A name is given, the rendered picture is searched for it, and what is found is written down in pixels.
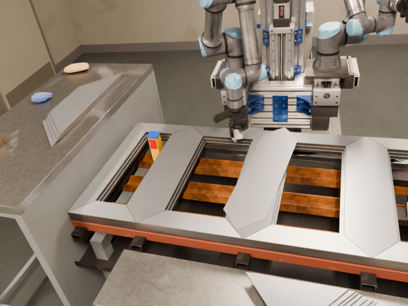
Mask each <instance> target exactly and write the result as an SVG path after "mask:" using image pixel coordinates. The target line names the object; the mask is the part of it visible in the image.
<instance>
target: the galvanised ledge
mask: <svg viewBox="0 0 408 306"><path fill-rule="evenodd" d="M248 149H249V148H246V147H238V146H222V145H214V144H206V145H205V147H204V149H203V151H202V152H215V153H223V154H237V155H247V152H248ZM290 159H295V160H309V161H317V162H332V163H341V162H342V155H341V154H326V153H317V152H293V153H292V155H291V158H290ZM391 168H405V169H408V160H403V161H401V162H396V161H391Z"/></svg>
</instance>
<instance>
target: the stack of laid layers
mask: <svg viewBox="0 0 408 306"><path fill-rule="evenodd" d="M148 133H149V132H146V133H145V134H144V136H143V137H142V138H141V140H140V141H139V142H138V143H137V145H136V146H135V148H134V149H133V150H132V152H131V153H130V154H129V156H128V157H127V159H126V160H125V161H124V163H123V164H122V165H121V167H120V168H119V170H118V171H117V172H116V173H115V175H114V176H113V177H112V179H111V180H110V182H109V183H108V184H107V186H106V187H105V188H104V190H103V191H102V193H101V194H100V195H99V196H98V198H97V199H96V201H101V202H105V201H106V200H107V198H108V197H109V196H110V194H111V192H112V191H113V190H114V188H115V187H116V186H117V184H118V182H119V181H120V180H121V178H122V177H123V176H124V174H125V173H126V171H127V170H128V169H129V167H130V165H131V164H132V163H133V161H134V160H135V159H136V157H137V155H138V154H139V153H140V151H141V150H142V149H143V147H144V146H145V144H146V143H147V142H148V138H146V137H147V135H148ZM160 136H161V140H162V141H167V140H168V139H169V137H170V136H171V134H164V133H160ZM261 137H262V136H260V137H257V138H255V139H252V140H250V139H239V140H237V141H236V143H235V142H234V141H233V139H232V138H225V137H207V136H203V138H202V140H201V142H200V143H199V145H198V147H197V149H196V151H195V153H194V155H193V156H192V159H191V161H190V162H189V165H188V167H187V169H186V170H185V172H184V174H183V176H182V178H181V180H180V182H179V184H178V185H177V187H176V189H175V191H174V193H173V195H172V197H171V199H170V201H169V203H168V205H167V207H166V209H165V210H168V211H173V209H174V207H175V205H176V203H177V201H178V199H179V197H180V195H181V193H182V191H183V189H184V187H185V185H186V183H187V181H188V179H189V177H190V175H191V173H192V171H193V169H194V167H195V165H196V163H197V161H198V159H199V157H200V155H201V153H202V151H203V149H204V147H205V145H206V144H207V145H222V146H238V147H246V148H249V149H248V152H247V155H246V158H245V161H244V163H243V166H242V170H241V172H240V175H239V178H238V181H239V179H240V176H241V175H242V173H243V171H244V169H245V167H246V165H247V164H248V162H249V160H250V158H251V156H252V154H253V152H254V150H255V148H256V147H257V145H258V143H259V141H260V139H261ZM294 151H302V152H317V153H326V154H341V155H342V162H341V199H340V218H339V233H340V234H344V206H345V146H337V145H327V144H311V143H296V146H295V148H294ZM387 152H388V158H389V167H390V177H391V182H392V192H393V202H394V208H395V217H396V227H397V233H398V242H400V241H401V240H400V231H399V225H398V216H397V210H396V201H395V192H394V187H393V177H392V168H391V162H390V159H391V158H396V159H405V160H408V151H406V150H397V149H387ZM288 164H289V163H288ZM287 169H288V166H287V168H286V170H285V173H284V176H283V177H282V180H281V183H280V185H279V188H278V190H277V193H276V195H275V197H274V200H273V202H272V205H271V208H270V210H269V212H268V215H267V218H266V219H264V220H261V221H259V222H256V223H254V224H251V225H248V226H246V227H243V228H241V229H235V227H234V225H233V224H232V222H231V221H230V219H229V218H228V216H227V214H226V216H225V218H226V220H227V221H228V222H229V223H230V224H231V226H232V227H233V228H234V229H235V230H236V231H237V232H238V234H239V235H240V236H241V237H242V239H241V238H237V237H229V236H221V235H216V234H209V233H201V232H197V231H188V230H183V229H176V228H168V227H163V226H156V225H148V224H143V223H135V222H128V221H123V220H115V219H107V218H102V217H95V216H87V215H82V214H74V213H70V212H68V215H69V217H70V219H73V220H80V221H85V222H92V223H100V224H105V225H112V226H120V227H124V228H132V229H136V230H143V231H151V232H156V233H163V234H170V235H175V236H183V237H190V238H195V239H202V240H210V241H214V242H222V243H229V244H234V245H241V246H246V247H253V248H261V249H265V250H273V251H280V252H285V253H293V254H300V255H305V256H312V257H320V258H324V259H331V260H339V261H344V262H351V263H356V264H363V265H371V266H375V267H383V268H390V269H395V270H402V271H408V263H404V262H396V261H391V260H384V259H376V258H371V257H364V256H356V255H351V254H343V253H336V252H331V251H322V250H315V249H310V248H303V247H298V246H290V245H282V244H278V243H269V242H262V241H257V240H250V239H245V238H246V237H248V236H250V235H252V234H254V233H256V232H258V231H260V230H262V229H264V228H266V227H268V226H270V225H276V224H277V218H278V215H279V209H280V205H281V200H282V194H283V190H284V184H285V179H286V175H287ZM238 181H237V182H238Z"/></svg>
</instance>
